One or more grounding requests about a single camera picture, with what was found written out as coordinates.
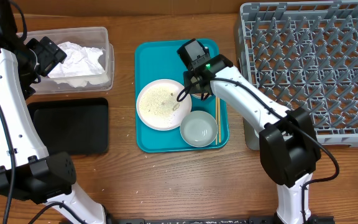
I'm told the pink bowl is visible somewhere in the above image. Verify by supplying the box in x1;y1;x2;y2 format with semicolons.
192;93;211;100

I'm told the white napkin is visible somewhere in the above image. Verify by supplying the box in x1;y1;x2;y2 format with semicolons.
48;42;109;88

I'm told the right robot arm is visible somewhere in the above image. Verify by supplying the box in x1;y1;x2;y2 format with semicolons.
177;39;321;223

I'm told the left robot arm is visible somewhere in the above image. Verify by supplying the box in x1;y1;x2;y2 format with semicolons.
0;0;113;223

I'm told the grey dishwasher rack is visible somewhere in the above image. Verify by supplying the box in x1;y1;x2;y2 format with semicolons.
234;1;358;147

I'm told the wooden chopstick left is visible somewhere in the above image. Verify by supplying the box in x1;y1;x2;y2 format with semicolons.
215;97;219;145

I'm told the wooden chopstick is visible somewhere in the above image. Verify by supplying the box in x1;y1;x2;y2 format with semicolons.
215;97;219;145
216;97;221;144

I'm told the wooden chopstick right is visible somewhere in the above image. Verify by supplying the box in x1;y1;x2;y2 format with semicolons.
216;97;221;144

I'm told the large white plate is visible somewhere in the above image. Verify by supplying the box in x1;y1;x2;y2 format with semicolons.
136;79;192;131

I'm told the clear plastic bin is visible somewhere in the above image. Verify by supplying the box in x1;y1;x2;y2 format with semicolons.
25;27;114;95

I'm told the grey-blue bowl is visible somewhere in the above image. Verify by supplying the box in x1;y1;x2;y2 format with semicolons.
180;111;218;147

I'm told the teal serving tray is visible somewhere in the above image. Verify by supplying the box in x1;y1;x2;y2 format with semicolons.
134;39;230;153

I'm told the black plastic tray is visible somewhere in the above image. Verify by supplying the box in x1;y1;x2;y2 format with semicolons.
27;98;109;155

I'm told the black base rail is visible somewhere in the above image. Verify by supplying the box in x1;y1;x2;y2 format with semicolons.
112;216;282;224

